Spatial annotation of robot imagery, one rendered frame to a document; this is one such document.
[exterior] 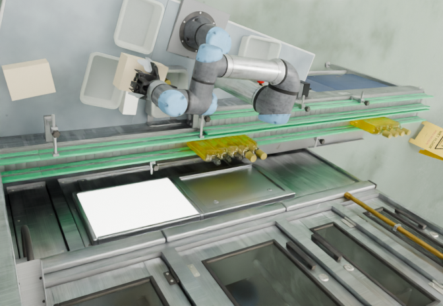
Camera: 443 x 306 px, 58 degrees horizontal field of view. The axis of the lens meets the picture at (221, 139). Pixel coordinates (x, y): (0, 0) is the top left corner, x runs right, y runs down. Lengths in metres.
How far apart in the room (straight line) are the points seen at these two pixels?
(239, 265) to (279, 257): 0.16
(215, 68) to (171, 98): 0.17
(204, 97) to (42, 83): 0.73
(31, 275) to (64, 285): 0.27
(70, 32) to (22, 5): 0.19
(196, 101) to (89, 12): 0.72
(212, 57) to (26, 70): 0.78
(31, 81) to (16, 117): 0.20
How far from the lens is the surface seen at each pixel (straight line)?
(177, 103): 1.18
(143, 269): 1.42
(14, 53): 1.76
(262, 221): 1.67
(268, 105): 1.51
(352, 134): 2.71
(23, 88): 1.72
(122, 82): 1.47
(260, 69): 1.36
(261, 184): 1.88
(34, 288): 1.15
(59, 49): 1.78
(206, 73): 1.22
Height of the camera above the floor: 2.47
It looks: 51 degrees down
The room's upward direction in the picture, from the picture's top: 127 degrees clockwise
